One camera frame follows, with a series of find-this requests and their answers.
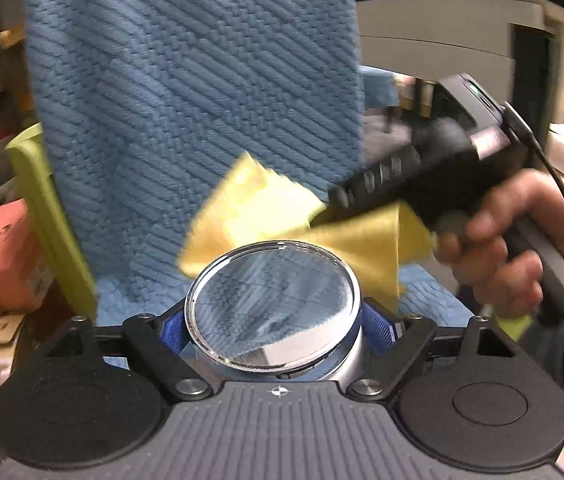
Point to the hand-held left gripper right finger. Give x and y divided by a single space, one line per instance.
379 325

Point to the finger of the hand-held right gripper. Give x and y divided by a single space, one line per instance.
372 180

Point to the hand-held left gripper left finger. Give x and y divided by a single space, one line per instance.
174 330

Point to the white mug with mirrored lid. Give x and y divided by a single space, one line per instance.
272 300

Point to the yellow cleaning cloth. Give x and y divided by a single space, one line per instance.
262 210

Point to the person's right hand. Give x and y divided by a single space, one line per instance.
512 210

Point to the blue covered chair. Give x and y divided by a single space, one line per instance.
187 85
379 90

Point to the black edged table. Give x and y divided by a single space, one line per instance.
537 70

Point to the white cabinet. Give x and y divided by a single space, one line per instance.
437 25

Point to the stacked green plastic chairs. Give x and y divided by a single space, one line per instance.
57 220

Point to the pink cardboard box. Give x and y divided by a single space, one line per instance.
2 245

